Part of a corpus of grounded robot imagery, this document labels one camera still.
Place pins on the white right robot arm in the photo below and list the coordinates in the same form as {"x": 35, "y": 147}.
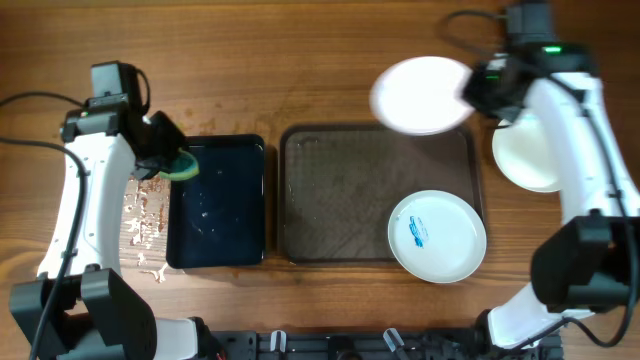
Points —
{"x": 587, "y": 272}

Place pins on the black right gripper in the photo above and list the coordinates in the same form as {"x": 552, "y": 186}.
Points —
{"x": 473, "y": 94}

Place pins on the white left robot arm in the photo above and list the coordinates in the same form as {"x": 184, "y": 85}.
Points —
{"x": 79, "y": 306}

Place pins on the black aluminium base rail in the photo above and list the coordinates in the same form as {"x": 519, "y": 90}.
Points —
{"x": 391, "y": 344}

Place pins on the green yellow sponge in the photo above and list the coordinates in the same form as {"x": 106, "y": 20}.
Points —
{"x": 184, "y": 167}

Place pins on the dark brown serving tray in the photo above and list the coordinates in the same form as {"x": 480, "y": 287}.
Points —
{"x": 339, "y": 183}

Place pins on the black water tray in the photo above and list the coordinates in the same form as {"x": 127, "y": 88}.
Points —
{"x": 217, "y": 218}

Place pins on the white plate blue stain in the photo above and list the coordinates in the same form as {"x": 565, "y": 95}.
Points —
{"x": 521, "y": 153}

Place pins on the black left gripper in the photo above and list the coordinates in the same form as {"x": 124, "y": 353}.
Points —
{"x": 175, "y": 139}

